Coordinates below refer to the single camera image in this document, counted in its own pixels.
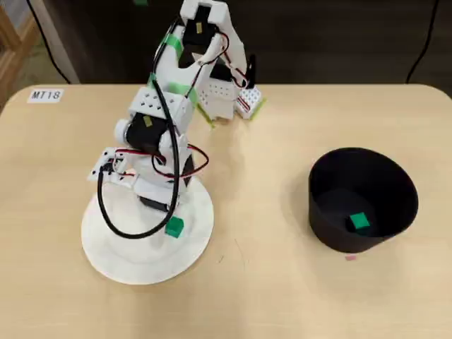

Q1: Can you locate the black clamp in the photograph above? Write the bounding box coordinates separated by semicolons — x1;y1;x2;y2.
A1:
245;54;258;89

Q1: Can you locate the thin black background cable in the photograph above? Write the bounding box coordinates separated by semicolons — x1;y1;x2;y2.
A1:
405;0;439;85
28;0;71;85

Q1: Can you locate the wooden shelf unit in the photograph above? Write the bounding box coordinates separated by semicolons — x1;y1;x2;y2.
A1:
0;5;40;107

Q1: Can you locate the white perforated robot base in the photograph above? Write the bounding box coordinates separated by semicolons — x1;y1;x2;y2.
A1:
235;86;265;120

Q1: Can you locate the white plate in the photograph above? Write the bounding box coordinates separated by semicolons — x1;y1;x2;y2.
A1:
80;176;215;286

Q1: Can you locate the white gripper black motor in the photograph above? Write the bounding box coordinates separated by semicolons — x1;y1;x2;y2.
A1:
132;136;195;215

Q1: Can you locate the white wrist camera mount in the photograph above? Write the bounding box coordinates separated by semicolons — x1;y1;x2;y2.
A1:
87;147;141;194

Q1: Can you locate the thick black camera cable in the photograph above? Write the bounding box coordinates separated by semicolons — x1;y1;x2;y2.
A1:
97;17;184;240

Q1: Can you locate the red black gripper servo wire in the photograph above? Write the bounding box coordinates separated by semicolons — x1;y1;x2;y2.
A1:
114;143;210;184

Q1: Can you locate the green block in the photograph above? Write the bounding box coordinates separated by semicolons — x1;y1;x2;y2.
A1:
165;216;186;239
349;212;371;231

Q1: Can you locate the yellow green tape strip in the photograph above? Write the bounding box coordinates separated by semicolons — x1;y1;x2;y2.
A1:
248;97;268;121
195;101;218;129

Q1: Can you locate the red black shoulder servo wire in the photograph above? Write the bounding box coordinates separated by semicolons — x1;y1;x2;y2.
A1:
197;31;250;89

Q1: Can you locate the white MT18 label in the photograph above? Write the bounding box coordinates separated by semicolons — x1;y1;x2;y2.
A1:
27;88;65;104

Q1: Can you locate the black pot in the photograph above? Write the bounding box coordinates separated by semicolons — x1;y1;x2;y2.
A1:
307;147;420;254

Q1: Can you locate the light grey upright post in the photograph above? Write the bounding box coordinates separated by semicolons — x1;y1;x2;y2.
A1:
30;0;81;85

